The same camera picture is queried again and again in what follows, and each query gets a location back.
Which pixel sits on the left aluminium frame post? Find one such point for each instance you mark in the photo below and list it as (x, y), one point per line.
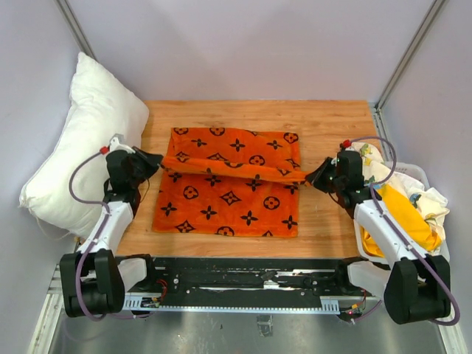
(74, 25)

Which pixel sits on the right aluminium frame post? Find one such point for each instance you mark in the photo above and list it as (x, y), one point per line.
(432, 14)

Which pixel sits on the white cartoon print cloth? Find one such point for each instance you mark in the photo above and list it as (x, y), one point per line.
(430, 203)

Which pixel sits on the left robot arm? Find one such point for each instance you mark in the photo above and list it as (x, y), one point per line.
(94, 282)

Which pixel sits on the aluminium frame post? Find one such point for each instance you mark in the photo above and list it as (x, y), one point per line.
(74, 25)
(432, 14)

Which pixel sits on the white plastic laundry basket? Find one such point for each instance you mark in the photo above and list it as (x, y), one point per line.
(368, 247)

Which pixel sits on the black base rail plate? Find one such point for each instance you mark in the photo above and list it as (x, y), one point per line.
(202, 278)

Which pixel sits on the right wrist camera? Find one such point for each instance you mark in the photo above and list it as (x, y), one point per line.
(346, 144)

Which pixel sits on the grey slotted cable duct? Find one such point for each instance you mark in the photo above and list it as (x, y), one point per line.
(288, 303)

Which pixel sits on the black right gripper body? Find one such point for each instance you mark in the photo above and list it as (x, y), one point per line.
(338, 184)

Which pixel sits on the white pillow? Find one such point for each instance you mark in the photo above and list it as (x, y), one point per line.
(61, 192)

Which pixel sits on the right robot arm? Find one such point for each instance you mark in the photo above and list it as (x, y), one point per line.
(416, 285)

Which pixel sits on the yellow cloth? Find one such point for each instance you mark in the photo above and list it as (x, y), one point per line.
(409, 218)

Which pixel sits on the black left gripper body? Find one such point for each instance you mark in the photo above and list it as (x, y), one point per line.
(136, 178)

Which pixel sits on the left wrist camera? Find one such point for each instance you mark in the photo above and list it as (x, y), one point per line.
(117, 142)

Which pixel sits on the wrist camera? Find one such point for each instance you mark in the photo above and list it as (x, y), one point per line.
(117, 142)
(346, 144)

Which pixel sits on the orange patterned pillowcase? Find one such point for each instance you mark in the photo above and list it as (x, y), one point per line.
(231, 182)

